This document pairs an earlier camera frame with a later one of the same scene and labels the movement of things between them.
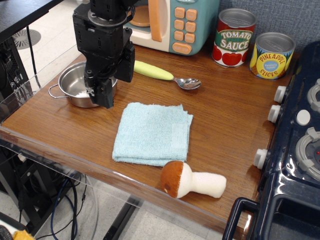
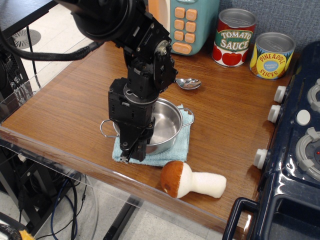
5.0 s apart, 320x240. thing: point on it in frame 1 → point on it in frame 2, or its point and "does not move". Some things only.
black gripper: [108, 53] → [136, 120]
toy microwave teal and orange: [183, 27] does not move
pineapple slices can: [271, 54] does not move
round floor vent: [21, 38] does not move
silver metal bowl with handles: [71, 80] → [170, 117]
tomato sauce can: [234, 33] does not move
